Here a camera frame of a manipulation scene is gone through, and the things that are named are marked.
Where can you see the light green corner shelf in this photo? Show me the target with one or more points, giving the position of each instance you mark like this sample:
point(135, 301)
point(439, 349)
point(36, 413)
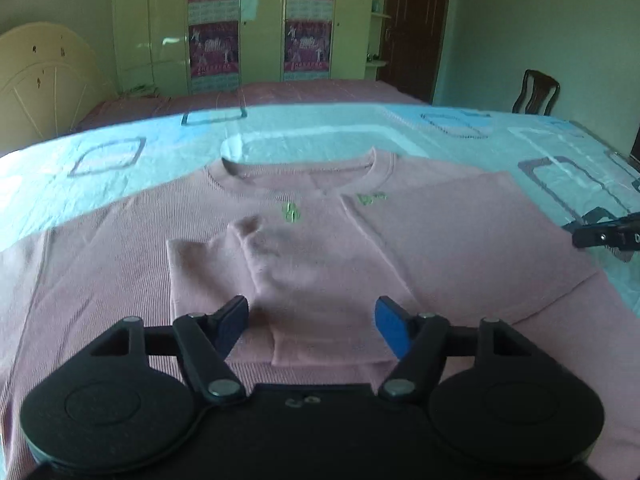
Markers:
point(377, 62)

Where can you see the dark wooden chair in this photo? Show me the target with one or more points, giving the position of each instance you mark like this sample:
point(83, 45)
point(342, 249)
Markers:
point(537, 92)

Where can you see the light green wardrobe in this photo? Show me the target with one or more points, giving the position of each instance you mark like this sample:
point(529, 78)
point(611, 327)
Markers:
point(155, 20)

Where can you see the dark wooden door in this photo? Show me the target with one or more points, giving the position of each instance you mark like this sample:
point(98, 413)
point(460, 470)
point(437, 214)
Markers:
point(415, 25)

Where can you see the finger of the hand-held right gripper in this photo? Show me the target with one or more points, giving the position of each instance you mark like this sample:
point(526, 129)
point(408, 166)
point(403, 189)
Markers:
point(607, 237)

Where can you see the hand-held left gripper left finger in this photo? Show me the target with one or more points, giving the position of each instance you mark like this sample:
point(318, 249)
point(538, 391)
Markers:
point(234, 322)

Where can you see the pink quilted bed cover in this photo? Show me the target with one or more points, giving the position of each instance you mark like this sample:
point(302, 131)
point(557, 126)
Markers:
point(300, 92)

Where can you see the pink knit sweater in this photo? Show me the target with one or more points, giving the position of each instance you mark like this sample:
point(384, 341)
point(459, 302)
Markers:
point(310, 260)

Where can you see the cream wooden headboard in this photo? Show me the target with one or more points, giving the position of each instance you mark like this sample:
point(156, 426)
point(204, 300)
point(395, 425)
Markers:
point(45, 80)

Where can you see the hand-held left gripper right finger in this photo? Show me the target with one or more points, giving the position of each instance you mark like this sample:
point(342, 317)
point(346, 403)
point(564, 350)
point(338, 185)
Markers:
point(392, 327)

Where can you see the light blue patterned bed sheet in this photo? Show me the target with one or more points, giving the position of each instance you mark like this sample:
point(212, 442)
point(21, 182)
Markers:
point(125, 175)

